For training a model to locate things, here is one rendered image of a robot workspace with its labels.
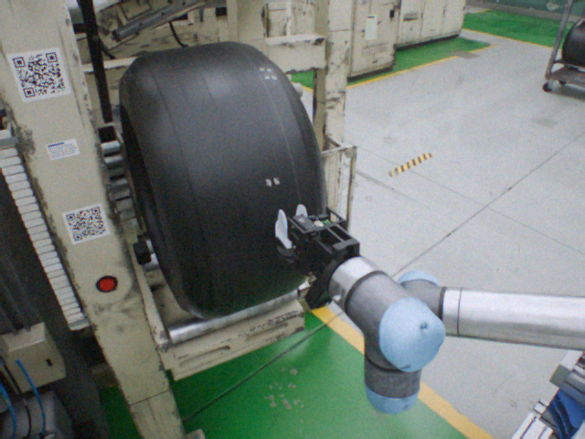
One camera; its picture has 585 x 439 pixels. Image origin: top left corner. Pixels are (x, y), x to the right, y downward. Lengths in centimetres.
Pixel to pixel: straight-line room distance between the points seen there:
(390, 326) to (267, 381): 157
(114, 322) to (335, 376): 123
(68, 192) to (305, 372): 148
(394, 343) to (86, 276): 68
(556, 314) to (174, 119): 63
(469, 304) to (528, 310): 8
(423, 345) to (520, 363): 185
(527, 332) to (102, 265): 78
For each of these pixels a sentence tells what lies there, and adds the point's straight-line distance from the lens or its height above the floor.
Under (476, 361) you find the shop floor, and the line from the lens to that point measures 227.
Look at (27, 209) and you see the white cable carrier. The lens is 90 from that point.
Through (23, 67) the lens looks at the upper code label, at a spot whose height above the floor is 153.
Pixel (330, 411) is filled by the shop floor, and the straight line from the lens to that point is 197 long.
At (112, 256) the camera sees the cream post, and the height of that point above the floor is 113.
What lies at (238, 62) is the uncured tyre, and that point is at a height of 148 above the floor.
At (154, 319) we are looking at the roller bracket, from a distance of 105.
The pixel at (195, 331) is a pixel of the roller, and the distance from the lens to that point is 106.
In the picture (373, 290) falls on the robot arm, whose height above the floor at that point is 133.
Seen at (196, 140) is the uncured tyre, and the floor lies 140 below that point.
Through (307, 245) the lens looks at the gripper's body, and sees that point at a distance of 62.
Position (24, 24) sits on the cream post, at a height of 159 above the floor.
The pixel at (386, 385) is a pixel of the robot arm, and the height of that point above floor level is 122.
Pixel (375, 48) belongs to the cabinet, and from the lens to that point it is 579.
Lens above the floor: 170
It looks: 36 degrees down
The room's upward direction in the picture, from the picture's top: straight up
